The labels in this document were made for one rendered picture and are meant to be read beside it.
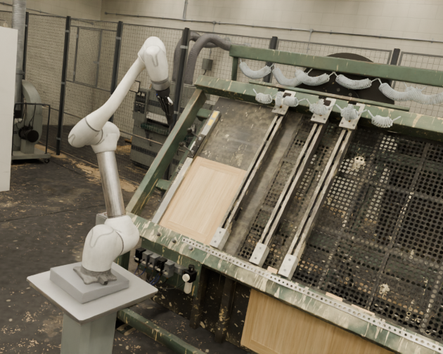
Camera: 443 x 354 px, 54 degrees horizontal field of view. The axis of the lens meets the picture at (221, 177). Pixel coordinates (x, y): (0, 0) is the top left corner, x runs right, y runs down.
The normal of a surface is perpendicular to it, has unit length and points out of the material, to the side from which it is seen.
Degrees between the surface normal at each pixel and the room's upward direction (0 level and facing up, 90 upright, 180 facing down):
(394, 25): 90
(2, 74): 90
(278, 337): 90
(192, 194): 55
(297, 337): 90
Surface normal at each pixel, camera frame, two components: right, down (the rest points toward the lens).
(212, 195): -0.35, -0.47
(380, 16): -0.62, 0.08
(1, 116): 0.77, 0.27
